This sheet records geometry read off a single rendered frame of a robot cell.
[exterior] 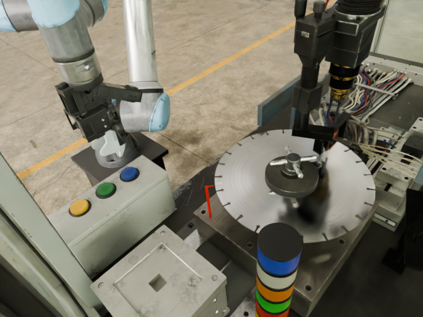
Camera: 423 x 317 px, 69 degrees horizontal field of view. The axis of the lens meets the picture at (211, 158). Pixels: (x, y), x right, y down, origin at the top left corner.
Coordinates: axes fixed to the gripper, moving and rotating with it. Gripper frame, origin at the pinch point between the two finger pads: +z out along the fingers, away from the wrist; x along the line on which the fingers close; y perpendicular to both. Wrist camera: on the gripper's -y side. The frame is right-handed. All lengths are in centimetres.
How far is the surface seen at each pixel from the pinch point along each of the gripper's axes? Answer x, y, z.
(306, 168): 35.4, -23.4, 1.8
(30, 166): -161, 7, 98
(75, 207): 0.4, 14.9, 7.2
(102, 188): -0.1, 7.5, 7.2
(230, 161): 20.5, -15.6, 2.9
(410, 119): 40, -88, 23
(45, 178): -138, 5, 98
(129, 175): 1.1, 0.7, 7.2
